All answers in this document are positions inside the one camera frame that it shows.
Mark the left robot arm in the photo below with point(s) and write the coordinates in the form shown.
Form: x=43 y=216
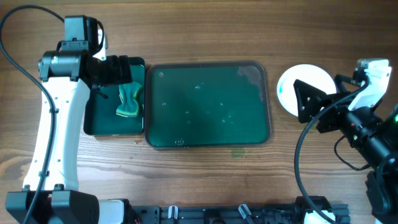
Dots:
x=67 y=76

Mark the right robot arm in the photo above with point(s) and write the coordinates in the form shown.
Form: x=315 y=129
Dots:
x=373 y=138

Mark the white plate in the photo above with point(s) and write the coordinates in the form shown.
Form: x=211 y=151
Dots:
x=311 y=74

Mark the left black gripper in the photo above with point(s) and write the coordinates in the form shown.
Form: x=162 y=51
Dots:
x=114 y=76

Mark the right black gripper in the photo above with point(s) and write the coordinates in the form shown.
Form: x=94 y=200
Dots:
x=318 y=102

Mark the green yellow sponge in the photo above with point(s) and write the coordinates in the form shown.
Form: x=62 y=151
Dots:
x=129 y=94

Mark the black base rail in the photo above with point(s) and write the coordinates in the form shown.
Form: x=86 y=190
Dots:
x=121 y=211

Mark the small black water tray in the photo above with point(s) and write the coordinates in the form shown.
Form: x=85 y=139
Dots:
x=100 y=113

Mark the large dark green tray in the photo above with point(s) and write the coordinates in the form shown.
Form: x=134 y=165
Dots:
x=206 y=104

